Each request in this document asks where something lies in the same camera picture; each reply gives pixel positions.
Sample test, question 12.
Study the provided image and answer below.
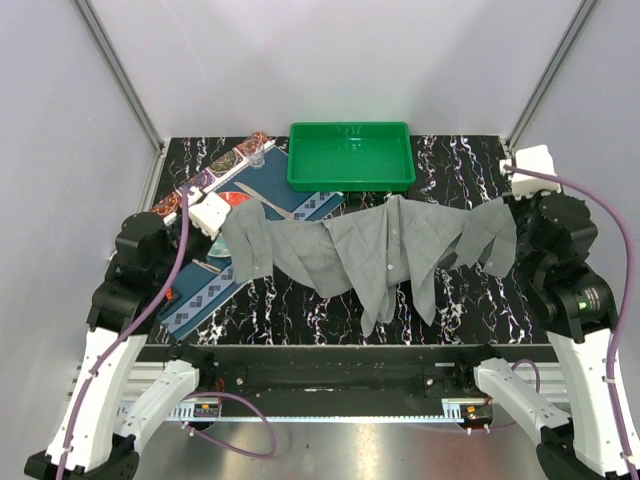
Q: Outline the frame post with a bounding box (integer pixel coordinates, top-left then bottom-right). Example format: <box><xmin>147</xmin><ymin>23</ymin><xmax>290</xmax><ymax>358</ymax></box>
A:
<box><xmin>72</xmin><ymin>0</ymin><xmax>168</xmax><ymax>157</ymax></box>
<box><xmin>504</xmin><ymin>0</ymin><xmax>601</xmax><ymax>153</ymax></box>

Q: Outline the grey button shirt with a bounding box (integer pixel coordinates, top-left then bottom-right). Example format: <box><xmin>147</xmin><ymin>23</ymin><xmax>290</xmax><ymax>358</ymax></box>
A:
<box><xmin>220</xmin><ymin>194</ymin><xmax>518</xmax><ymax>338</ymax></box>

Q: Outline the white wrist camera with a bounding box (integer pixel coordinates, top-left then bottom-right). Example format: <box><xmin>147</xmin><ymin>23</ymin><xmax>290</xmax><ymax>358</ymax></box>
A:
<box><xmin>188</xmin><ymin>189</ymin><xmax>231</xmax><ymax>240</ymax></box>
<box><xmin>499</xmin><ymin>144</ymin><xmax>562</xmax><ymax>200</ymax></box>

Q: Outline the right frame post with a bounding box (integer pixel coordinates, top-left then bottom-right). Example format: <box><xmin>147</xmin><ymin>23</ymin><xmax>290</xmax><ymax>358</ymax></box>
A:
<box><xmin>504</xmin><ymin>0</ymin><xmax>601</xmax><ymax>153</ymax></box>

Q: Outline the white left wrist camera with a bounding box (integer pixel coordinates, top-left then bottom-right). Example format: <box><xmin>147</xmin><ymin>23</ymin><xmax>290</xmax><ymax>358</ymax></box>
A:
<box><xmin>188</xmin><ymin>189</ymin><xmax>231</xmax><ymax>240</ymax></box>

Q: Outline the green plastic tray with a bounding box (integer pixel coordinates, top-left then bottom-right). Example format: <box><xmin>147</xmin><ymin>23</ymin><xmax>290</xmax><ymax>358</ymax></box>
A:
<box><xmin>287</xmin><ymin>122</ymin><xmax>416</xmax><ymax>192</ymax></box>

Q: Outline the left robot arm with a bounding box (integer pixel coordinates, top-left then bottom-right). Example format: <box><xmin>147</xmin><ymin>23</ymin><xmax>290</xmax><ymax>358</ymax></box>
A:
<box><xmin>24</xmin><ymin>212</ymin><xmax>216</xmax><ymax>479</ymax></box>

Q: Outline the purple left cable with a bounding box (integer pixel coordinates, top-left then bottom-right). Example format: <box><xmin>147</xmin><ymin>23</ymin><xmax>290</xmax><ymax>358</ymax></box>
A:
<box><xmin>53</xmin><ymin>186</ymin><xmax>192</xmax><ymax>480</ymax></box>

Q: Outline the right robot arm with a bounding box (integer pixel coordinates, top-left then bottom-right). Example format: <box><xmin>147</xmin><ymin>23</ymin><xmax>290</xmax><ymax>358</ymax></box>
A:
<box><xmin>453</xmin><ymin>193</ymin><xmax>639</xmax><ymax>479</ymax></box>

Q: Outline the clear small glass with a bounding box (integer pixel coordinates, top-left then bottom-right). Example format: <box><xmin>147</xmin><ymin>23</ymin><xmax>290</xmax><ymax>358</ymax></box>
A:
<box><xmin>247</xmin><ymin>144</ymin><xmax>265</xmax><ymax>169</ymax></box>

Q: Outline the blue patterned placemat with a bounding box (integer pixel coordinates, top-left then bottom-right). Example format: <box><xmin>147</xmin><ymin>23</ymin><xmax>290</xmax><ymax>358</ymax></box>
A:
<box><xmin>160</xmin><ymin>147</ymin><xmax>343</xmax><ymax>340</ymax></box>

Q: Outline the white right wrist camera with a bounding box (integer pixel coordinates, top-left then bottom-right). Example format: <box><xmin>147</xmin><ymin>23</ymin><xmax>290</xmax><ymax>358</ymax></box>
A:
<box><xmin>499</xmin><ymin>144</ymin><xmax>562</xmax><ymax>200</ymax></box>

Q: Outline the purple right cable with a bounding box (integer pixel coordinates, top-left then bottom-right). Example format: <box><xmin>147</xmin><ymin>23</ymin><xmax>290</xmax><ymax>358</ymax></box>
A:
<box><xmin>505</xmin><ymin>164</ymin><xmax>634</xmax><ymax>476</ymax></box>

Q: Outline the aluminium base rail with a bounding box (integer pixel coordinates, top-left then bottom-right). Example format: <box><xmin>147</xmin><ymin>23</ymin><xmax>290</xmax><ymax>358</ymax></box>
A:
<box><xmin>117</xmin><ymin>342</ymin><xmax>571</xmax><ymax>425</ymax></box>

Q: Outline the silver table knife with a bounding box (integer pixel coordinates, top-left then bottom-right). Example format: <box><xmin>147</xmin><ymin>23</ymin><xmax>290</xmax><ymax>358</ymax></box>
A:
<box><xmin>234</xmin><ymin>182</ymin><xmax>294</xmax><ymax>220</ymax></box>

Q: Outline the colourful patterned table runner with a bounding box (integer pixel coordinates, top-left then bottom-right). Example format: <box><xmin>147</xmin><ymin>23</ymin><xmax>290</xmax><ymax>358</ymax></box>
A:
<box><xmin>152</xmin><ymin>132</ymin><xmax>276</xmax><ymax>216</ymax></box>

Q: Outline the teal patterned plate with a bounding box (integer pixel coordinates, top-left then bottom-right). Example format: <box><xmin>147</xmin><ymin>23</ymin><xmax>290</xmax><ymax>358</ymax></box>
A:
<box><xmin>207</xmin><ymin>235</ymin><xmax>231</xmax><ymax>259</ymax></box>

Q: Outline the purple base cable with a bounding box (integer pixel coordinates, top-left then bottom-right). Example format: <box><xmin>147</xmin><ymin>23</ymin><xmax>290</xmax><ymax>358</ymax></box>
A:
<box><xmin>179</xmin><ymin>390</ymin><xmax>277</xmax><ymax>458</ymax></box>

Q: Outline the red plate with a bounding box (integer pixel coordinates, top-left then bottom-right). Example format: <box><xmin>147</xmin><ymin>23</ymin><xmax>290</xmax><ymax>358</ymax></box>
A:
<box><xmin>217</xmin><ymin>191</ymin><xmax>251</xmax><ymax>208</ymax></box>

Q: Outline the left frame post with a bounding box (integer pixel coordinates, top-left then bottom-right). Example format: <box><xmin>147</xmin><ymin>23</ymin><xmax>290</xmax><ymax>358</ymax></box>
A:
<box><xmin>72</xmin><ymin>0</ymin><xmax>168</xmax><ymax>157</ymax></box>

